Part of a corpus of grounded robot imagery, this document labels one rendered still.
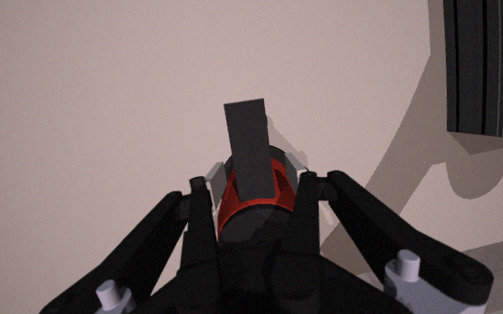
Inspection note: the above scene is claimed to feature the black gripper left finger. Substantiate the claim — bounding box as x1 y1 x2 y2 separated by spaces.
39 162 227 314

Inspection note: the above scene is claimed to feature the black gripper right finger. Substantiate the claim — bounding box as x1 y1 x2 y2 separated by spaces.
271 152 494 314

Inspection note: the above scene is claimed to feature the red and black kettle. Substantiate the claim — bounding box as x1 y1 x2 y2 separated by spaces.
218 98 296 245

